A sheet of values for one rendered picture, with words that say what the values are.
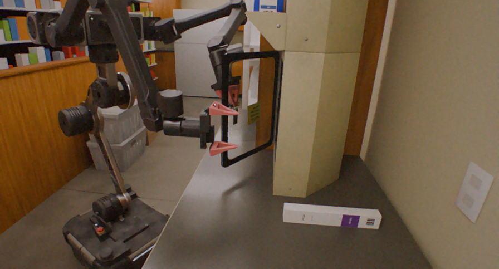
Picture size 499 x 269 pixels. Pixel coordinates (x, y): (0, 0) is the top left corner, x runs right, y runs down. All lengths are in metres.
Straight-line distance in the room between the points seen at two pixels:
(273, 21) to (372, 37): 0.54
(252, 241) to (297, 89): 0.44
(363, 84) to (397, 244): 0.65
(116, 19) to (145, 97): 0.22
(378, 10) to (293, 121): 0.61
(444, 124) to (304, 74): 0.39
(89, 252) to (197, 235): 1.18
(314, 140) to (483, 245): 0.47
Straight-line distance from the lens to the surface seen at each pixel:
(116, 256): 1.74
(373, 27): 1.21
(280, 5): 0.97
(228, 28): 1.17
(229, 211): 0.86
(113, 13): 0.83
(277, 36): 0.77
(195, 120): 0.74
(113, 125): 2.91
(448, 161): 0.83
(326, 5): 0.79
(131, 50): 0.81
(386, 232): 0.90
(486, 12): 0.80
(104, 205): 1.93
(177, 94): 0.73
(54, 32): 1.15
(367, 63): 1.21
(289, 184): 0.91
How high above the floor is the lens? 1.46
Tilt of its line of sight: 20 degrees down
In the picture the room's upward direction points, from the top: 3 degrees clockwise
